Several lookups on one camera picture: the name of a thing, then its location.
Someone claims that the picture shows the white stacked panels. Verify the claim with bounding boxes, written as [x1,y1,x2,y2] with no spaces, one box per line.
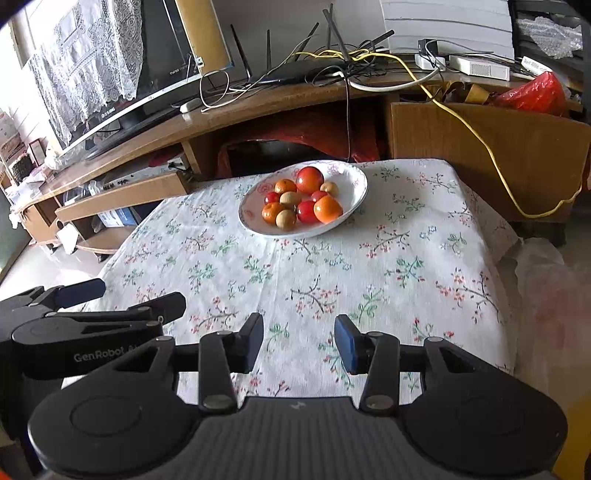
[379,0,515,58]

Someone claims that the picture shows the wooden board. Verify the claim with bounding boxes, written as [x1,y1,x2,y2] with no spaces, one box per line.
[387,102,591,223]

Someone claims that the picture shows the silver media player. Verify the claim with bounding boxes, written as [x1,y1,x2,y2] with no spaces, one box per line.
[99,159,186,195]

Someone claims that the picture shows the white floral rim bowl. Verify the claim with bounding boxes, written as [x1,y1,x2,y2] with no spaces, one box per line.
[238,160,369,239]

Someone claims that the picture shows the crumpled brown packaging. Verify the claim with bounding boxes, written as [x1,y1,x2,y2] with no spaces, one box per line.
[436,80,502,106]

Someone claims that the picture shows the white coiled cable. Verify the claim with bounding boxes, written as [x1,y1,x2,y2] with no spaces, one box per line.
[198,69,259,112]

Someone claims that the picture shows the blue white box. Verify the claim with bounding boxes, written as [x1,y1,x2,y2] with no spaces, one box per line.
[98,208,139,228]

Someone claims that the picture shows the white bag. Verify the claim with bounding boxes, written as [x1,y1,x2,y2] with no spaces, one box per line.
[56,223,80,256]

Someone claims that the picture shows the white labelled box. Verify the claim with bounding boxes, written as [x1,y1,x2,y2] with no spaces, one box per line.
[521,56,553,77]

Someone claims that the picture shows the bubble wrap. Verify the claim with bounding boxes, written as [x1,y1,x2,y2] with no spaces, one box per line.
[515,16,583,61]

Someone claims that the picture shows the flat screen television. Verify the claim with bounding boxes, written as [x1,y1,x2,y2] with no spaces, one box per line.
[28,0,206,160]

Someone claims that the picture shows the black shelf rack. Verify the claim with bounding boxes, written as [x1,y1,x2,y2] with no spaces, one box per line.
[508,0,591,93]

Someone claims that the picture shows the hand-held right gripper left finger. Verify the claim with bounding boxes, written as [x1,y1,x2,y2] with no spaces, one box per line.
[110,312,265,413]

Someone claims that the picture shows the black hanging cable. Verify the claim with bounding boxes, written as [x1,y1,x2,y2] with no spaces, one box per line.
[344,69,353,162]

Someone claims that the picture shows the translucent plastic bag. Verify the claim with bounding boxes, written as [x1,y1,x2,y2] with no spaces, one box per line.
[498,237,591,467]

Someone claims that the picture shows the white lace cloth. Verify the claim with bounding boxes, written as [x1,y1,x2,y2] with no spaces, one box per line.
[28,0,141,146]

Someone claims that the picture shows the floral tablecloth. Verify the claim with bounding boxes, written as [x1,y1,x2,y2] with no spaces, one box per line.
[62,158,520,407]

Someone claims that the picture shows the yellow framed board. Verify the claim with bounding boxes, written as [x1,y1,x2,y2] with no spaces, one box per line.
[177,0,232,77]

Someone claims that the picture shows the yellow cable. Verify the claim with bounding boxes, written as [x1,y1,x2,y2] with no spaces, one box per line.
[288,50,585,219]

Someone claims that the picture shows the black router with antennas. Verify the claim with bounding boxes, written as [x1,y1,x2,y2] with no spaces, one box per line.
[230,4,395,88]

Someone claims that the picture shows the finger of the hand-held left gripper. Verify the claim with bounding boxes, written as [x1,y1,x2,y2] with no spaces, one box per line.
[0,278,107,324]
[43,291,187,336]

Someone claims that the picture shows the wooden television cabinet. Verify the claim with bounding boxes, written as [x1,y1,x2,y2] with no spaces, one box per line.
[14,76,583,254]

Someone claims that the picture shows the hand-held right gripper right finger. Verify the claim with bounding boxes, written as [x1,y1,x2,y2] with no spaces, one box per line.
[334,314,485,413]

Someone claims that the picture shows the red plastic bag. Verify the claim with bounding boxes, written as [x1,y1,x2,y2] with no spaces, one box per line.
[492,71,571,116]

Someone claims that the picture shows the red yellow apple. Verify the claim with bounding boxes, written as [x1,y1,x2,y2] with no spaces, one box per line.
[296,166,324,195]

